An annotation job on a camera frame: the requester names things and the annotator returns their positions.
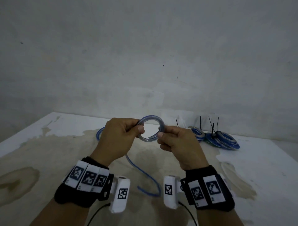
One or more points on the black left wristband with markers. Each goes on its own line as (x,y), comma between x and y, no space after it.
(81,184)

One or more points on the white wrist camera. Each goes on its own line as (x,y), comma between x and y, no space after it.
(121,195)
(170,191)

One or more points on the person's right hand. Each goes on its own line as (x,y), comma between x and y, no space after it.
(186,149)

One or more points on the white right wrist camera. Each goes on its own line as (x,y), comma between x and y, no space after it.
(170,191)

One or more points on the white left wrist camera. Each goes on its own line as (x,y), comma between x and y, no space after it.
(121,195)

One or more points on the person's left hand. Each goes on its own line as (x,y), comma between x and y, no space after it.
(116,139)

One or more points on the black wristband with markers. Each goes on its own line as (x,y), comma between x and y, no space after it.
(207,188)
(81,184)

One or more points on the black right wristband with markers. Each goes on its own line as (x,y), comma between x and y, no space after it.
(207,188)

